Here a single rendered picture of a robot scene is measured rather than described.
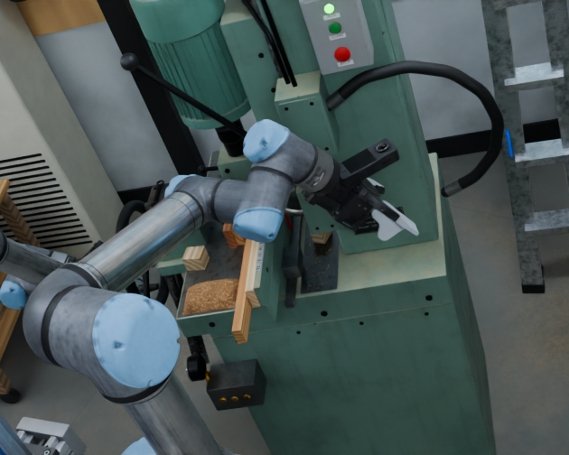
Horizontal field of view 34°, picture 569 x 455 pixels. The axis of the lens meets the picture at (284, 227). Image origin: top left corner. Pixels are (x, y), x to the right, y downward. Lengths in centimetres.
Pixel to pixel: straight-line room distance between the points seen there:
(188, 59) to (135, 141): 192
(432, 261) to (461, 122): 155
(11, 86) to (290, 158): 200
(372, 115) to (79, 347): 89
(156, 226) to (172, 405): 30
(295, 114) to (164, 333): 68
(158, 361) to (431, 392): 119
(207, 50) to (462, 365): 96
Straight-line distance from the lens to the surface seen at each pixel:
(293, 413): 241
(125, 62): 182
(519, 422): 275
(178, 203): 152
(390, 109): 188
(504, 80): 265
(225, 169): 209
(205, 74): 190
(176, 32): 185
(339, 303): 209
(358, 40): 172
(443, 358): 223
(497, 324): 299
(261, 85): 191
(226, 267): 208
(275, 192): 150
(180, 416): 135
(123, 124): 374
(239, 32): 185
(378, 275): 207
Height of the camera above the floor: 222
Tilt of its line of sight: 39 degrees down
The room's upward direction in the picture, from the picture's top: 22 degrees counter-clockwise
